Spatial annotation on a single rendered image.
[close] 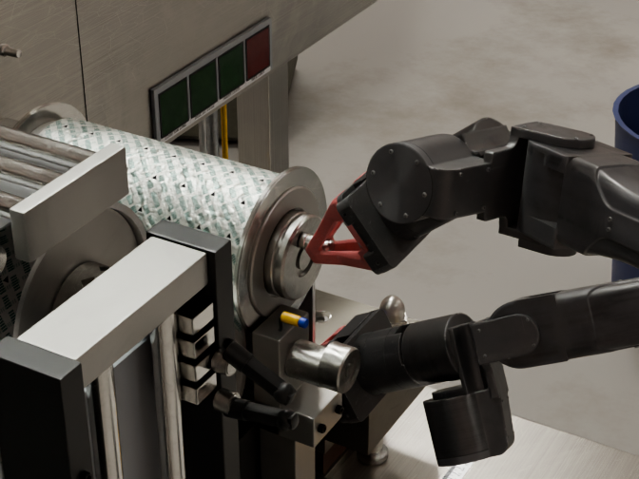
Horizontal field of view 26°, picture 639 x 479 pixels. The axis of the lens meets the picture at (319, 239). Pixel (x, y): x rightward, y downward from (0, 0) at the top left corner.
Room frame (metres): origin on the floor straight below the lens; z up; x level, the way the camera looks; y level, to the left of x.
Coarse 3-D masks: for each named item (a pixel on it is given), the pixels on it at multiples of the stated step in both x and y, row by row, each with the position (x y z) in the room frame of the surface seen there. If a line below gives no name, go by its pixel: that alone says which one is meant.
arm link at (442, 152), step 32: (512, 128) 0.89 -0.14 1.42; (544, 128) 0.89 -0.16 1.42; (384, 160) 0.85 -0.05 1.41; (416, 160) 0.84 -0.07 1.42; (448, 160) 0.85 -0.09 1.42; (480, 160) 0.86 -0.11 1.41; (512, 160) 0.87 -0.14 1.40; (384, 192) 0.85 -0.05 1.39; (416, 192) 0.83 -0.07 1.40; (448, 192) 0.82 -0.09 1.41; (480, 192) 0.84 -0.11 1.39; (512, 192) 0.87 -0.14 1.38; (512, 224) 0.87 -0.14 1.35
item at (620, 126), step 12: (624, 96) 2.91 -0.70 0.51; (636, 96) 2.95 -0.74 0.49; (612, 108) 2.85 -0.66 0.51; (624, 108) 2.91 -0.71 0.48; (636, 108) 2.95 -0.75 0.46; (624, 120) 2.91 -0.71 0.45; (636, 120) 2.95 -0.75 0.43; (624, 132) 2.75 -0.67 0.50; (636, 132) 2.95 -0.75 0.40; (624, 144) 2.75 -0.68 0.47; (636, 144) 2.71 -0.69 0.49; (636, 156) 2.71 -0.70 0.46; (612, 264) 2.81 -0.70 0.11; (624, 264) 2.74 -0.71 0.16; (612, 276) 2.81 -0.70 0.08; (624, 276) 2.74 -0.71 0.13; (636, 276) 2.70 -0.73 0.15
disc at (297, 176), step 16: (288, 176) 1.01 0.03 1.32; (304, 176) 1.03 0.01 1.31; (272, 192) 0.98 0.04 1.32; (320, 192) 1.05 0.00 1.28; (256, 208) 0.97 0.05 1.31; (320, 208) 1.05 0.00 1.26; (256, 224) 0.96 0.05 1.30; (240, 256) 0.94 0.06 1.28; (240, 272) 0.94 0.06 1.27; (240, 288) 0.94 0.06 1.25; (240, 304) 0.94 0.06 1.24; (240, 320) 0.94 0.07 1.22; (256, 320) 0.96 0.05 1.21
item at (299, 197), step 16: (288, 192) 1.00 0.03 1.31; (304, 192) 1.02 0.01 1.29; (272, 208) 0.98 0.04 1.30; (288, 208) 1.00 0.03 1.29; (304, 208) 1.02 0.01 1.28; (272, 224) 0.98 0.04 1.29; (256, 240) 0.96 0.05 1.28; (256, 256) 0.96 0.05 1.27; (256, 272) 0.96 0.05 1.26; (256, 288) 0.95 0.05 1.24; (256, 304) 0.95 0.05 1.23; (272, 304) 0.98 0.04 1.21; (288, 304) 1.00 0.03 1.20
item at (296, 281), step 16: (288, 224) 0.99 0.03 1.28; (304, 224) 0.99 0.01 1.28; (272, 240) 0.97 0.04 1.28; (288, 240) 0.97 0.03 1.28; (272, 256) 0.97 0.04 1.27; (288, 256) 0.97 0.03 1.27; (304, 256) 0.99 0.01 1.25; (272, 272) 0.96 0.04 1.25; (288, 272) 0.97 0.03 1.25; (304, 272) 0.99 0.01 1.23; (272, 288) 0.97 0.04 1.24; (288, 288) 0.97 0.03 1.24; (304, 288) 0.99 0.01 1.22
